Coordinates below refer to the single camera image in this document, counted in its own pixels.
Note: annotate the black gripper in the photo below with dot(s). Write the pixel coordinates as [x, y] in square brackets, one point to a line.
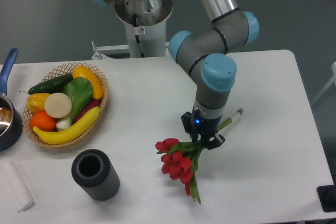
[198, 124]

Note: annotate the red tulip bouquet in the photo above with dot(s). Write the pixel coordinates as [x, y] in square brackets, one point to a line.
[180, 159]

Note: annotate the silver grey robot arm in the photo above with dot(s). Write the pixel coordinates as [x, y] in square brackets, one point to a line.
[203, 57]

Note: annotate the purple eggplant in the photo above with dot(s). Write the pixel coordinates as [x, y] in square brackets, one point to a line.
[89, 106]

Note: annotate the dark grey ribbed vase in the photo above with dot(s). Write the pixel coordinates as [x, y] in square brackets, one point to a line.
[93, 171]

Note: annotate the yellow banana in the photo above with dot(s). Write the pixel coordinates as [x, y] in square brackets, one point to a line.
[72, 132]

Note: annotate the green bok choy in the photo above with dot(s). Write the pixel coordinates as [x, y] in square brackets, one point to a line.
[80, 91]

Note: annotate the yellow squash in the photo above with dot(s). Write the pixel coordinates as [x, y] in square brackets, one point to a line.
[87, 73]

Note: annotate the beige round disc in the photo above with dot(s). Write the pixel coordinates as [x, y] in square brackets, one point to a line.
[58, 105]

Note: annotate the black device at edge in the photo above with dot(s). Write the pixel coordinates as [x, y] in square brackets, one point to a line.
[327, 197]

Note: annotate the woven wicker basket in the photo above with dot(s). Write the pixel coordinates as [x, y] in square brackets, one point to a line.
[61, 71]

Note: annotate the green cucumber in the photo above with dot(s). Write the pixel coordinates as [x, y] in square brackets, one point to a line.
[50, 86]

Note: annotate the orange fruit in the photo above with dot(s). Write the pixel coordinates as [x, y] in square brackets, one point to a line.
[43, 121]

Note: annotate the yellow bell pepper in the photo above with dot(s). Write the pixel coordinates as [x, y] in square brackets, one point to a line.
[36, 102]

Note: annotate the white paper roll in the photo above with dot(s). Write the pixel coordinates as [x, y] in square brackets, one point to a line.
[15, 187]

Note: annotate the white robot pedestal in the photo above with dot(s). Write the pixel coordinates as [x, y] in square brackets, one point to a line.
[146, 41]

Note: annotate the white metal base frame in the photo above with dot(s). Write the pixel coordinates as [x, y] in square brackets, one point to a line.
[104, 52]

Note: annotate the white frame at right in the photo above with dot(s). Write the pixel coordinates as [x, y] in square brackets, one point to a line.
[327, 89]

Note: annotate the blue handled saucepan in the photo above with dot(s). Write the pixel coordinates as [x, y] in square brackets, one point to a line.
[11, 121]

